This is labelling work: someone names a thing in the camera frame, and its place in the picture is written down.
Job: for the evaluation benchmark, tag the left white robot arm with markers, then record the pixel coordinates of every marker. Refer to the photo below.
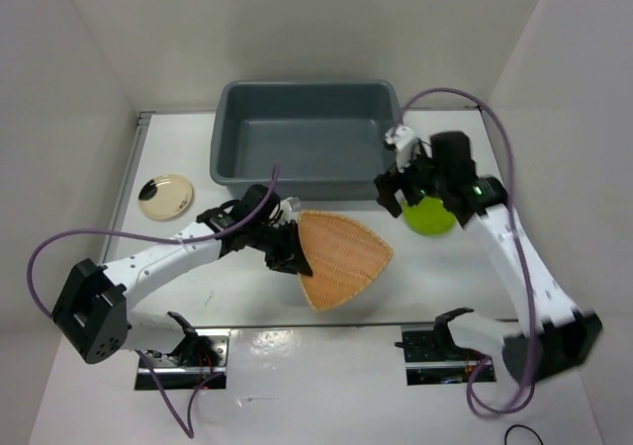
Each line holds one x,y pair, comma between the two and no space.
94,310

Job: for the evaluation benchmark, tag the green plastic plate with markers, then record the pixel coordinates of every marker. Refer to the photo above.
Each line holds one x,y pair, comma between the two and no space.
428,217

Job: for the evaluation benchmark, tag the grey plastic bin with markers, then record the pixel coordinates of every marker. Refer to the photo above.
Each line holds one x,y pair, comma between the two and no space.
325,136

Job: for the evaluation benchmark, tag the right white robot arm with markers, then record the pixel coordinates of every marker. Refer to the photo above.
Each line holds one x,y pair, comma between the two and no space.
553,335

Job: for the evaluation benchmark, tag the woven bamboo fan-shaped basket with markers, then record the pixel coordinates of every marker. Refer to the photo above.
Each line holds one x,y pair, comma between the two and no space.
344,255

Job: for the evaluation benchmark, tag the cream ceramic plate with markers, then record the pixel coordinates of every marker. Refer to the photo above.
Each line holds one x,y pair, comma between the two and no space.
165,197

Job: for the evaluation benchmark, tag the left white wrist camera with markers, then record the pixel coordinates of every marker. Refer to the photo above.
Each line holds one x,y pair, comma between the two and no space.
290,206

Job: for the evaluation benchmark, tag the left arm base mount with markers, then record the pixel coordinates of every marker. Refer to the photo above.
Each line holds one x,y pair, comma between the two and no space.
207,366

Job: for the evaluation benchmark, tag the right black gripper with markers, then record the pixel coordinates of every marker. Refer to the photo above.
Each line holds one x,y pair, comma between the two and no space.
388,183

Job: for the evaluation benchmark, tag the aluminium table edge rail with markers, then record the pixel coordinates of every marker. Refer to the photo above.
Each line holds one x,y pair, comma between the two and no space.
129,175

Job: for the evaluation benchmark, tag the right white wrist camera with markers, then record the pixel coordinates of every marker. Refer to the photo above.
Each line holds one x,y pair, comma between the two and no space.
402,140

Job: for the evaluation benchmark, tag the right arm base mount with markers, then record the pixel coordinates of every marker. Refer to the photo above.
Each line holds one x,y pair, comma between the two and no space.
427,364

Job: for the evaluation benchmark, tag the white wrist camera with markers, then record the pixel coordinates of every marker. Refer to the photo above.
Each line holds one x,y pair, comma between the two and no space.
402,140
290,206

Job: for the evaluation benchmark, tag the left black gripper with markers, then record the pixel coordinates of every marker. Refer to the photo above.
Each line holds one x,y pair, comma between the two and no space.
292,260

